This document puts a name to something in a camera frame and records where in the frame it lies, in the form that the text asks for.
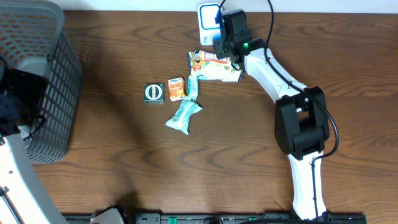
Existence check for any yellow snack bag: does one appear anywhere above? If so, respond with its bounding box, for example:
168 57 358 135
187 50 243 82

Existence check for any light blue tissue pack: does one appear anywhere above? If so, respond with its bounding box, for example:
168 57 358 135
187 74 198 101

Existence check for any orange Kleenex tissue pack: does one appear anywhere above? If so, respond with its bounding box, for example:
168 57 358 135
168 77 186 101

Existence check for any teal snack packet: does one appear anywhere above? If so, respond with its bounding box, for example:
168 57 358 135
165 99 203 135

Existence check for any green round-logo box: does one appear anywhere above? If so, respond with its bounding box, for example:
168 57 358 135
144 83 164 104

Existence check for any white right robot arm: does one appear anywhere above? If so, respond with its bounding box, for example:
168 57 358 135
213 10 330 221

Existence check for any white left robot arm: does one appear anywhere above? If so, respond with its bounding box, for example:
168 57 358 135
1 59 66 223

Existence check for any grey plastic basket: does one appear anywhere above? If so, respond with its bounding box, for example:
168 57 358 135
1 1 83 164

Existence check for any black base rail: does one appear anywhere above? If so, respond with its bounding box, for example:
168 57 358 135
62 212 368 224

